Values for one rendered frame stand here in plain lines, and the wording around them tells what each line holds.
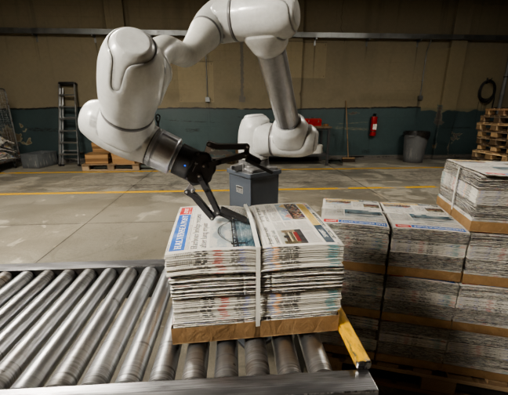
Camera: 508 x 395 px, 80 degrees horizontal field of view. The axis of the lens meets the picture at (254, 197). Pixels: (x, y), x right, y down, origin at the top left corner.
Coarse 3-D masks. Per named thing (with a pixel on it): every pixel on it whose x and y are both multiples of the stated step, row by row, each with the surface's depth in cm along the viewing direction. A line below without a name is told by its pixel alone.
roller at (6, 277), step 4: (4, 272) 97; (8, 272) 98; (0, 276) 95; (4, 276) 96; (8, 276) 96; (12, 276) 98; (0, 280) 94; (4, 280) 95; (8, 280) 96; (0, 284) 93; (4, 284) 94
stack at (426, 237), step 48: (384, 240) 128; (432, 240) 125; (480, 240) 121; (384, 288) 137; (432, 288) 130; (480, 288) 125; (336, 336) 148; (384, 336) 142; (432, 336) 136; (480, 336) 131; (384, 384) 148; (432, 384) 142; (480, 384) 137
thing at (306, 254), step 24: (264, 216) 80; (288, 216) 79; (312, 216) 79; (288, 240) 66; (312, 240) 65; (336, 240) 66; (288, 264) 64; (312, 264) 65; (336, 264) 65; (288, 288) 66; (312, 288) 66; (336, 288) 67; (288, 312) 68; (312, 312) 69; (336, 312) 70
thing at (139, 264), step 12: (0, 264) 102; (12, 264) 102; (24, 264) 102; (36, 264) 102; (48, 264) 102; (60, 264) 102; (72, 264) 102; (84, 264) 102; (96, 264) 102; (108, 264) 102; (120, 264) 102; (132, 264) 102; (144, 264) 102; (156, 264) 102; (36, 276) 99; (132, 288) 103
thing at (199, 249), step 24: (192, 216) 79; (216, 216) 79; (192, 240) 65; (216, 240) 65; (240, 240) 66; (168, 264) 61; (192, 264) 61; (216, 264) 62; (240, 264) 63; (192, 288) 63; (216, 288) 64; (240, 288) 65; (192, 312) 65; (216, 312) 66; (240, 312) 67
